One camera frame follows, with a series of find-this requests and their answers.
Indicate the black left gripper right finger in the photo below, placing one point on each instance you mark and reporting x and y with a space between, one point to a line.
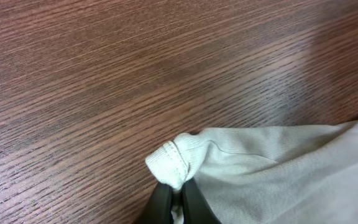
195 207

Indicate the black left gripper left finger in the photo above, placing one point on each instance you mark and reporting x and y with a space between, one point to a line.
159 206

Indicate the white and tan t-shirt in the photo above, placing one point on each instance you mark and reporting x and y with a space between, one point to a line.
277 174

